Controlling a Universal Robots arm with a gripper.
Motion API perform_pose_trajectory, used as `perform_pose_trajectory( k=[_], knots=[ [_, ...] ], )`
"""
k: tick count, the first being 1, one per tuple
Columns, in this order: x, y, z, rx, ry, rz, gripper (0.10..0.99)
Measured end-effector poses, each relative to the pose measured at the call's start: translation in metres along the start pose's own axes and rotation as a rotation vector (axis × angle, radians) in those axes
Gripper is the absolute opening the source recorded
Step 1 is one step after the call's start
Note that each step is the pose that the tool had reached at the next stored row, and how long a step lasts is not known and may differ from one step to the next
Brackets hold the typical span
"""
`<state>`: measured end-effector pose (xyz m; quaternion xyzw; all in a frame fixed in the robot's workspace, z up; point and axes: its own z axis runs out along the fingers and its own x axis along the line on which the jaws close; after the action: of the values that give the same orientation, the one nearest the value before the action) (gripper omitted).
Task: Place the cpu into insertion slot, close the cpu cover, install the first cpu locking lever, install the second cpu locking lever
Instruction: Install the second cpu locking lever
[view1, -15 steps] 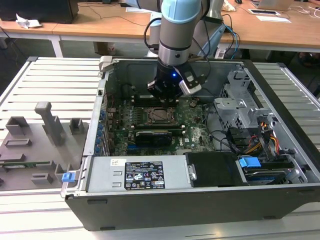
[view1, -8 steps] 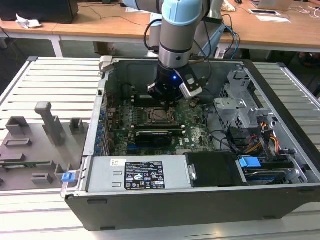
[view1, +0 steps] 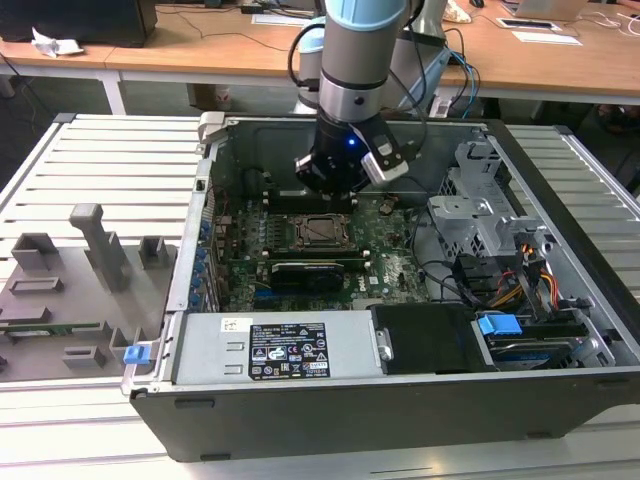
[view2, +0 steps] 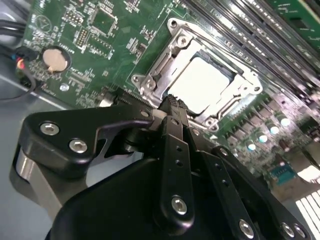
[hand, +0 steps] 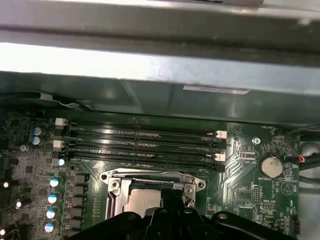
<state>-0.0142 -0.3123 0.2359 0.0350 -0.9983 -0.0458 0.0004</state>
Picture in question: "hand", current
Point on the RAM slot with white clips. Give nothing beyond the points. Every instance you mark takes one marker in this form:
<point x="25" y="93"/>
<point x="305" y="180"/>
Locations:
<point x="140" y="129"/>
<point x="140" y="150"/>

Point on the grey square inductor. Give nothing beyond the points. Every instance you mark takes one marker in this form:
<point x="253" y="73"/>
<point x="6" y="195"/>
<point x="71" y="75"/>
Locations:
<point x="79" y="201"/>
<point x="77" y="212"/>
<point x="81" y="178"/>
<point x="75" y="223"/>
<point x="80" y="190"/>

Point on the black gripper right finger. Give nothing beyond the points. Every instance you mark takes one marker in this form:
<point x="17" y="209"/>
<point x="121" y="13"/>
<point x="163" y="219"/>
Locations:
<point x="192" y="225"/>

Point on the thin metal locking lever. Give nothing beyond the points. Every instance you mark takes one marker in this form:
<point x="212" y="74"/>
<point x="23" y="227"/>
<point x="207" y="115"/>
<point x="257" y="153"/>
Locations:
<point x="140" y="172"/>

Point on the metal socket cover frame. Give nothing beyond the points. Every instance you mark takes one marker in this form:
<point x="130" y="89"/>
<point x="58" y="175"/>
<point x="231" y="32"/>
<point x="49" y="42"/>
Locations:
<point x="113" y="203"/>

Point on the square silver CPU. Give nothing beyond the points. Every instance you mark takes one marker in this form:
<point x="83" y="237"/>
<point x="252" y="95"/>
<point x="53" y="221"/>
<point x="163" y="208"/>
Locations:
<point x="142" y="202"/>

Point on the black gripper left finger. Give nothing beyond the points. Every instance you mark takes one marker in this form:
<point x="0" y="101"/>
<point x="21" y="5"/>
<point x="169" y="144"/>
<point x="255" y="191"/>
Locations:
<point x="162" y="225"/>

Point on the silver coin battery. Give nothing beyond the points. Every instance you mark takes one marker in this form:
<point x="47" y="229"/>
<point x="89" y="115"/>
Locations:
<point x="271" y="166"/>

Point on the black and grey PC case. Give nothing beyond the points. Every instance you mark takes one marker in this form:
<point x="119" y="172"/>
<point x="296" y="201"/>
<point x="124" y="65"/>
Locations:
<point x="200" y="100"/>

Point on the green motherboard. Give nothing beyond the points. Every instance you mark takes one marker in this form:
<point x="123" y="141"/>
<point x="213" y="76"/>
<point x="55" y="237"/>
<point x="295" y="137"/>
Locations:
<point x="237" y="175"/>

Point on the blue topped capacitor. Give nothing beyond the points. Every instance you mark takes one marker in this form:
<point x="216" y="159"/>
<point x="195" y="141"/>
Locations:
<point x="53" y="182"/>
<point x="60" y="162"/>
<point x="50" y="213"/>
<point x="52" y="198"/>
<point x="37" y="140"/>
<point x="37" y="130"/>
<point x="48" y="227"/>

